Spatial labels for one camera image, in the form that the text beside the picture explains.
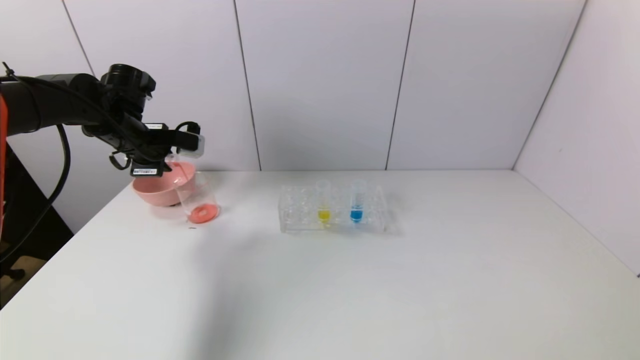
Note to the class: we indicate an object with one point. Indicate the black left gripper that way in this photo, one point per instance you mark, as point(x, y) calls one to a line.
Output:
point(146, 171)

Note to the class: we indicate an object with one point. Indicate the red pigment test tube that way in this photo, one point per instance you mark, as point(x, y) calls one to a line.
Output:
point(180, 170)

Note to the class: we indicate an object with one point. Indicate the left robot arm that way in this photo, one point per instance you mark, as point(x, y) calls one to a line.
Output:
point(60, 105)

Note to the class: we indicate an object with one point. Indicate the yellow pigment test tube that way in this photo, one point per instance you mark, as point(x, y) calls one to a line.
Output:
point(324, 215)

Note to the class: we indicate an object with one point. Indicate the blue pigment test tube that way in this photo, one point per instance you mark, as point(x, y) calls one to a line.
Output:
point(356, 215)

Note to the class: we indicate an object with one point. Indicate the clear acrylic test tube rack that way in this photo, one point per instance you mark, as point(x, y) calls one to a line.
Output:
point(372, 220)

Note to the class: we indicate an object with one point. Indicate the pink plastic bowl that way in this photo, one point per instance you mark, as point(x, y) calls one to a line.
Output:
point(155, 192)

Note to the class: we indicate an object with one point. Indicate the clear glass beaker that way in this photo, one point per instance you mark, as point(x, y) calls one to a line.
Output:
point(202, 212)

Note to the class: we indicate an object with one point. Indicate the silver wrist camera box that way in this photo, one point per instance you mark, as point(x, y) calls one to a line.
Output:
point(192, 145)

